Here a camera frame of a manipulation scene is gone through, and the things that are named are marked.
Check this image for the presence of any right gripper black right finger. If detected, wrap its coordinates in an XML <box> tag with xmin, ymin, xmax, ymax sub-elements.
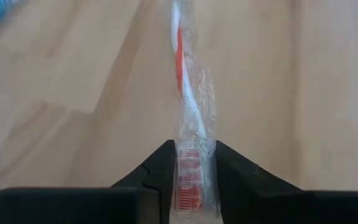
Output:
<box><xmin>215</xmin><ymin>139</ymin><xmax>358</xmax><ymax>224</ymax></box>

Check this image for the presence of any red toothbrush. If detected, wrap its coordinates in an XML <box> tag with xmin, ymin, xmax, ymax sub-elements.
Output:
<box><xmin>168</xmin><ymin>0</ymin><xmax>222</xmax><ymax>224</ymax></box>

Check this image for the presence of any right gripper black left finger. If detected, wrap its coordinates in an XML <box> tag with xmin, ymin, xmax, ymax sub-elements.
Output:
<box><xmin>0</xmin><ymin>139</ymin><xmax>177</xmax><ymax>224</ymax></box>

